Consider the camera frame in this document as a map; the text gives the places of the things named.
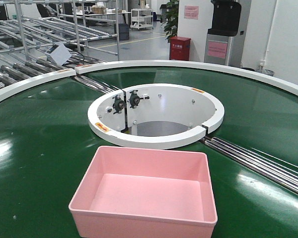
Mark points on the green circular conveyor belt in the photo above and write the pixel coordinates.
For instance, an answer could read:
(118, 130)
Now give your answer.
(46, 146)

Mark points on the grey water dispenser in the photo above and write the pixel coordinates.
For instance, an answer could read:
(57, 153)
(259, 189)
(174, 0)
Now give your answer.
(225, 24)

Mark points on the green potted plant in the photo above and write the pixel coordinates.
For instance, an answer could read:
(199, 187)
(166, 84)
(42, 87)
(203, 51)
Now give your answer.
(171, 16)

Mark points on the white utility cart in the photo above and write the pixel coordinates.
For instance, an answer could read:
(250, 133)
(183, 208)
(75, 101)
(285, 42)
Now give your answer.
(141, 18)

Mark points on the white outer conveyor rim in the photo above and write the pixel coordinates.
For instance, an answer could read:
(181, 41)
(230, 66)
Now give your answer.
(23, 85)

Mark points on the red fire extinguisher cabinet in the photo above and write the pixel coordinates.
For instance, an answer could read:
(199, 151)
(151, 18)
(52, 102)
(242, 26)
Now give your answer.
(179, 48)

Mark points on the steel transfer rollers right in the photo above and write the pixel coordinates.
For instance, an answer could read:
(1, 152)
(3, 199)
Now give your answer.
(280, 174)

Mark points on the white control box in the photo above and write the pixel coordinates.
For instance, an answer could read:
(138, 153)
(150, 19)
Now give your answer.
(58, 53)

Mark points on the pink plastic bin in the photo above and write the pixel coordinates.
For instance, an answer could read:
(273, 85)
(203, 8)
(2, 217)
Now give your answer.
(145, 193)

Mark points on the pink wall notice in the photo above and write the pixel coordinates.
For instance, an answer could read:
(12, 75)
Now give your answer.
(191, 12)

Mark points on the wire mesh waste basket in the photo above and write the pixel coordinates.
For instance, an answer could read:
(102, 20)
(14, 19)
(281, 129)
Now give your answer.
(269, 72)

